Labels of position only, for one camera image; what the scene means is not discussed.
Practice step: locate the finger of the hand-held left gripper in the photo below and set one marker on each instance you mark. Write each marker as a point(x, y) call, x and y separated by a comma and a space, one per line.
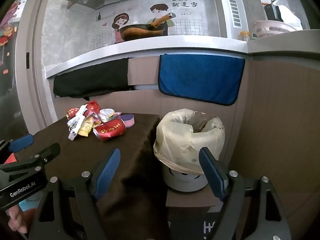
point(47, 153)
point(21, 142)

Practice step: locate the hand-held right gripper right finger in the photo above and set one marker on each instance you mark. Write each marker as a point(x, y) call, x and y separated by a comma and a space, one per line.
point(212, 175)

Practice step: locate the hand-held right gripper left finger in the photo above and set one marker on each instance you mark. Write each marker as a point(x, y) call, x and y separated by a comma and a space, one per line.
point(110, 170)

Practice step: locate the white trash bin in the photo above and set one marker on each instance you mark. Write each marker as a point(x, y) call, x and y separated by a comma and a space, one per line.
point(182, 180)

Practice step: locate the white blue wrapper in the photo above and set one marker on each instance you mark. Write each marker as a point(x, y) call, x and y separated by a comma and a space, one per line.
point(73, 127)

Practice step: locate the person's left hand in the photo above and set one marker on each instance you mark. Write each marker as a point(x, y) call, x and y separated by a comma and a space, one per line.
point(15, 221)

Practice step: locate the brown tablecloth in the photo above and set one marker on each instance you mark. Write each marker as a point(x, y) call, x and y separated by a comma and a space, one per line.
point(75, 155)

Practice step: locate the brown low stool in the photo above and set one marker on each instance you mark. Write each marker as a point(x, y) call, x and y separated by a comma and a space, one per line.
point(190, 200)

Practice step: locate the large red drink can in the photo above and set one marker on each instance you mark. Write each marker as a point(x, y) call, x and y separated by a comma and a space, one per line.
point(110, 129)

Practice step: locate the white jelly cup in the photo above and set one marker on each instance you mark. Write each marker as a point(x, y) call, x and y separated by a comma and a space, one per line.
point(107, 113)

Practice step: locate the dark printed floor mat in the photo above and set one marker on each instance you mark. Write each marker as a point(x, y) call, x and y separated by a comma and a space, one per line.
point(190, 227)

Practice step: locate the beige kitchen cabinet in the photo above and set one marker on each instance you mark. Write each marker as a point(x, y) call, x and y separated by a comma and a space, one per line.
point(275, 130)

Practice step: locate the black cloth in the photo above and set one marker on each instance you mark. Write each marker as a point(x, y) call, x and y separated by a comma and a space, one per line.
point(90, 80)

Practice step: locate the blue towel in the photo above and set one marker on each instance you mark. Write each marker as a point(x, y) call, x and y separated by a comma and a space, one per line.
point(200, 80)

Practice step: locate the red decorative door stickers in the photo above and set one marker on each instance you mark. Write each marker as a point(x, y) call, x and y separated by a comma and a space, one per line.
point(7, 32)

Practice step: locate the yellow-lidded jar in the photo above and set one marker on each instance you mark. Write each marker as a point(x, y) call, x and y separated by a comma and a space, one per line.
point(245, 37)

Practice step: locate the white dish basket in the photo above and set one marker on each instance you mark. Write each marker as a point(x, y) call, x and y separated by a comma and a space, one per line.
point(272, 28)

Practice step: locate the white vent grille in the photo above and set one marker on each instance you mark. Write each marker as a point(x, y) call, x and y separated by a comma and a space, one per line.
point(235, 12)

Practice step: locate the black knife block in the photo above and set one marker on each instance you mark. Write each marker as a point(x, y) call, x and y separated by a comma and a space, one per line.
point(272, 11)

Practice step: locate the cartoon wall poster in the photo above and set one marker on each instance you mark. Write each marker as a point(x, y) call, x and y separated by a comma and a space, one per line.
point(120, 21)

